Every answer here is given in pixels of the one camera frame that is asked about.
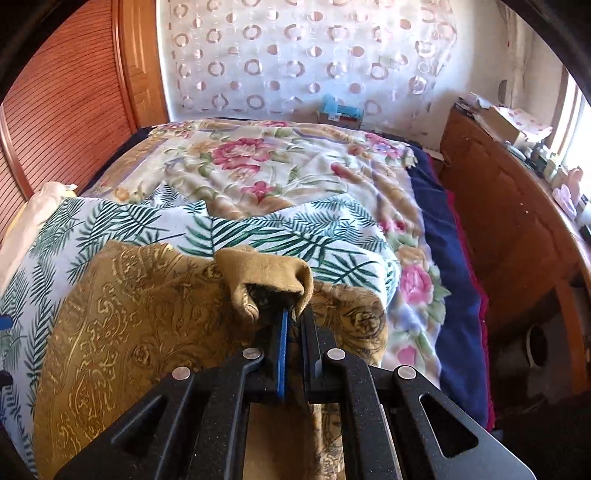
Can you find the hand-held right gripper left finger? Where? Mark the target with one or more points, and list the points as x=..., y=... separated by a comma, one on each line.
x=282, y=355

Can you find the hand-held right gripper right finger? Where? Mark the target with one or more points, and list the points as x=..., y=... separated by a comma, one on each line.
x=310, y=350

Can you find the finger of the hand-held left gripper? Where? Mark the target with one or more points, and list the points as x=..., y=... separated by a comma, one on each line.
x=3, y=322

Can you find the ochre paisley print garment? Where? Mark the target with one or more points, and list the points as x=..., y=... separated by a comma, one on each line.
x=138, y=314

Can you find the navy blue blanket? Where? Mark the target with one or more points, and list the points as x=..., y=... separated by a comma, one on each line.
x=455, y=286

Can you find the floral print blanket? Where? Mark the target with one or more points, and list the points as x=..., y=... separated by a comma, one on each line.
x=258, y=166

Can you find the wooden headboard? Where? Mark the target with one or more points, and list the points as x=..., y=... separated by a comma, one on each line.
x=69, y=106

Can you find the light blue packet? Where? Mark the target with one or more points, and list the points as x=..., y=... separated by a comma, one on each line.
x=334, y=107

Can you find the wooden cabinet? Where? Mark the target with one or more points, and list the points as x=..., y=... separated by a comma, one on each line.
x=517, y=217

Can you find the sheer circle pattern curtain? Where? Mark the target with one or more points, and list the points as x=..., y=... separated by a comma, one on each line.
x=304, y=55

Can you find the cardboard box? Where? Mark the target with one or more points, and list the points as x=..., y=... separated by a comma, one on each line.
x=501, y=122

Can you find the pink white plush item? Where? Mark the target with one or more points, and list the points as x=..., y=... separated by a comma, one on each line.
x=570, y=189

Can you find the window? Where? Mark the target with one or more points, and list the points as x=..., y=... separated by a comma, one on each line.
x=572, y=120

